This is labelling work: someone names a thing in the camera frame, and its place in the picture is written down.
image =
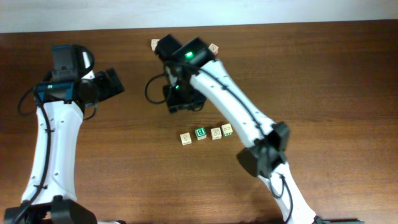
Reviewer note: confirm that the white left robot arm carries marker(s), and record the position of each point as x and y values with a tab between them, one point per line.
61	99

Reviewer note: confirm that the wooden J letter block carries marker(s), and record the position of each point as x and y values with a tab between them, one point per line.
185	139

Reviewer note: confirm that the green B letter block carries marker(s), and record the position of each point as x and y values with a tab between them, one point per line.
200	133

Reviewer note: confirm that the plain wooden block far left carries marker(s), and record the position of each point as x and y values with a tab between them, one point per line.
154	43

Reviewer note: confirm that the wooden M letter block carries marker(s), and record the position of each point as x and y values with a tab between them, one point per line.
216	133

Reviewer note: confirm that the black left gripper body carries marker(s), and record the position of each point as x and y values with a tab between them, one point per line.
102	86

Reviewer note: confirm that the wooden I letter block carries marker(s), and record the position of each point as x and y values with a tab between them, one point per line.
226	129

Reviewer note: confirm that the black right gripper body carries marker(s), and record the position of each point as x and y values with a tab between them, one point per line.
184	98

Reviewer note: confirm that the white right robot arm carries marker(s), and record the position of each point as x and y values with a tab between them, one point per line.
195	76

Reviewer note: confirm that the wooden block red edge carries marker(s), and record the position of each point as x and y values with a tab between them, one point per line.
214	49

